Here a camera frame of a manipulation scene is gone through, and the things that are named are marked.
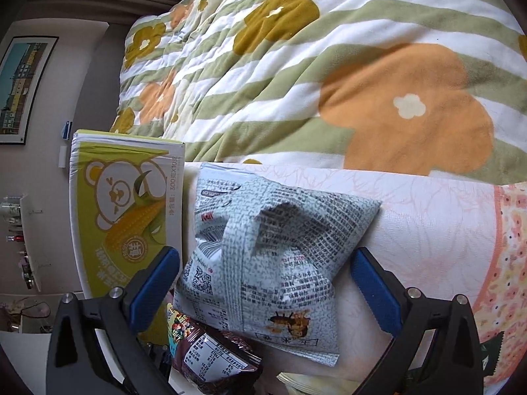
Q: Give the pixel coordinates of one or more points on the grey bed headboard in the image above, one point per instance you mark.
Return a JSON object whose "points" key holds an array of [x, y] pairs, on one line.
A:
{"points": [[99, 96]]}

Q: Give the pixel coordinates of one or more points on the floral striped quilt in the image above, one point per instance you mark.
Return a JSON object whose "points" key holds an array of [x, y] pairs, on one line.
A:
{"points": [[418, 87]]}

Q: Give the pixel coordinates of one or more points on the yellow cake snack bag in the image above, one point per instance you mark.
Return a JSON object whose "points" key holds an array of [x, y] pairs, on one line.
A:
{"points": [[317, 385]]}

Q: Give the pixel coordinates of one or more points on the green yellow cardboard box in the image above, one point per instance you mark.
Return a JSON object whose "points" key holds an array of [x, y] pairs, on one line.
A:
{"points": [[125, 195]]}

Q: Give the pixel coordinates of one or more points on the grey white snack bag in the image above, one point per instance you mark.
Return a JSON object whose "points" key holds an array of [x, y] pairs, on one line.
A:
{"points": [[265, 258]]}

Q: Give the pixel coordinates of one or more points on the dark green cracker packet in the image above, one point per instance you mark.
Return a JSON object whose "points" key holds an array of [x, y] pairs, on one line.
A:
{"points": [[492, 353]]}

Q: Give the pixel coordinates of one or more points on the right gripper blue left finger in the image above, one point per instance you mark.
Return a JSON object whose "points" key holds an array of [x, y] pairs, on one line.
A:
{"points": [[94, 347]]}

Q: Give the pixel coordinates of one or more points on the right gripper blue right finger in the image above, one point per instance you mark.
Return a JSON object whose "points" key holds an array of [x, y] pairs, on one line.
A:
{"points": [[409, 316]]}

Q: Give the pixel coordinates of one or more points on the framed harbour picture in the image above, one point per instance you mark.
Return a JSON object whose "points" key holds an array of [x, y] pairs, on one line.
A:
{"points": [[22, 67]]}

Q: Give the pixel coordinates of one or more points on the white wall shelf with bottles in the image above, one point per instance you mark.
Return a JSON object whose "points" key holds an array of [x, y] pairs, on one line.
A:
{"points": [[19, 215]]}

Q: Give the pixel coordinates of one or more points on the dark purple snack bag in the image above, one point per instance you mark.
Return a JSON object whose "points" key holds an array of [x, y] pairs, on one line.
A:
{"points": [[217, 362]]}

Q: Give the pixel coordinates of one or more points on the blue white item on headboard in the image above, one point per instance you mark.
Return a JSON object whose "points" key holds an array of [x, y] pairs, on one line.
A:
{"points": [[65, 133]]}

